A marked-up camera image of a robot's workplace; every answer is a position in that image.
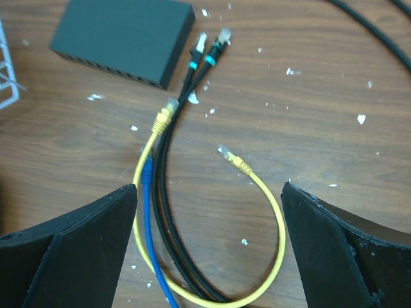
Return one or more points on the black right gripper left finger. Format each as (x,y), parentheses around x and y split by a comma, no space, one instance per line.
(73,260)

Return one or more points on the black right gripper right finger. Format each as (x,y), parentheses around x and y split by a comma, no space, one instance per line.
(343,259)

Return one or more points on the black network switch box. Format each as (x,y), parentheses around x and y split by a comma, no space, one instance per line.
(139,40)

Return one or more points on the white wire dish rack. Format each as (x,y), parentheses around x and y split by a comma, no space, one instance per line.
(10,87)

